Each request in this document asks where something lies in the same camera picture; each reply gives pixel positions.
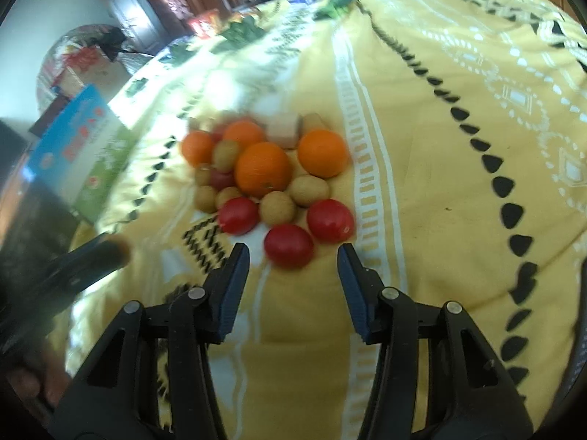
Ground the round orange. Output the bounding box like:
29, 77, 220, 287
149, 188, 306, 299
181, 131, 216, 168
222, 120, 267, 150
234, 141, 293, 198
297, 129, 349, 179

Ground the blue and white carton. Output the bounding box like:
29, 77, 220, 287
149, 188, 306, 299
28, 84, 136, 223

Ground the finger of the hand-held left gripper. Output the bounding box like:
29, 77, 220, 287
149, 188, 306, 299
55, 234, 132, 296

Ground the yellow patterned blanket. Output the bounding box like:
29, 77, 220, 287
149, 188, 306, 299
64, 0, 587, 440

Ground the red packet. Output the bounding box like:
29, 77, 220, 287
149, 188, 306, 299
188, 9, 225, 40

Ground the black product box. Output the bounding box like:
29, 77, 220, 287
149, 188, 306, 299
0, 179, 81, 260

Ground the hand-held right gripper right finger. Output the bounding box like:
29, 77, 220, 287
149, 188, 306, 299
337, 244, 535, 440

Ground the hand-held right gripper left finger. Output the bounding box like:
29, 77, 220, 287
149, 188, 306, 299
48, 242, 251, 440

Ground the plastic wrapped pile of boxes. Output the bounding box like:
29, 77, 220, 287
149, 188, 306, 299
36, 23, 147, 115

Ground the beige cut chunk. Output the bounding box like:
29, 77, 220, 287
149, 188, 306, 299
266, 113, 302, 150
300, 113, 330, 135

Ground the wooden cabinet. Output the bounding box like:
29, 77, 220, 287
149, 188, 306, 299
83, 0, 258, 56

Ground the round red tomato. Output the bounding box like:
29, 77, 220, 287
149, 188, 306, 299
217, 197, 260, 236
306, 199, 356, 245
263, 224, 315, 270

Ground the cluster of brown longans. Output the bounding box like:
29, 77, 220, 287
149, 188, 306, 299
194, 139, 332, 229

